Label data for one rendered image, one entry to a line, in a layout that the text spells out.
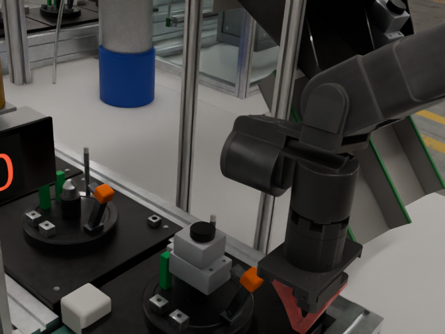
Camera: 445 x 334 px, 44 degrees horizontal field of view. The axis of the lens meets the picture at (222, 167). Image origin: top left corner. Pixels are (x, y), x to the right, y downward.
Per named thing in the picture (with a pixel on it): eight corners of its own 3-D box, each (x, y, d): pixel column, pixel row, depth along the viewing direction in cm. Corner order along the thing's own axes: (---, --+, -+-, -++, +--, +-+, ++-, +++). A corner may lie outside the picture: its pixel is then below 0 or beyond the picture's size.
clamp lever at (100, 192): (102, 226, 80) (115, 191, 75) (92, 231, 78) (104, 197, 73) (88, 209, 81) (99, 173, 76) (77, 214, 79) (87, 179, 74)
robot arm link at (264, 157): (351, 88, 43) (383, 90, 51) (231, 57, 49) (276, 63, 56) (312, 227, 46) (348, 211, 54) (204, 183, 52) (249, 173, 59)
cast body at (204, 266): (230, 279, 67) (236, 231, 64) (207, 296, 64) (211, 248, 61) (180, 249, 72) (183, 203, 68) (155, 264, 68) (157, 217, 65)
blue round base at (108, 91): (165, 99, 161) (167, 49, 154) (125, 112, 150) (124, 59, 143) (129, 84, 169) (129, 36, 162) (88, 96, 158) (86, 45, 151)
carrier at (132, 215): (183, 238, 86) (187, 167, 80) (53, 317, 69) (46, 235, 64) (85, 181, 99) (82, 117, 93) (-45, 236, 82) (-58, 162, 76)
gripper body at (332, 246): (253, 279, 53) (260, 214, 50) (307, 235, 60) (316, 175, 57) (311, 311, 50) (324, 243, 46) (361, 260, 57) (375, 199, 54)
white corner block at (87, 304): (112, 322, 69) (112, 297, 68) (83, 342, 66) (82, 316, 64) (89, 304, 72) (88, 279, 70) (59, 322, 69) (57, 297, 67)
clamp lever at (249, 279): (242, 313, 66) (267, 276, 61) (232, 322, 65) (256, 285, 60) (221, 292, 67) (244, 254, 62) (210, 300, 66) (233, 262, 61)
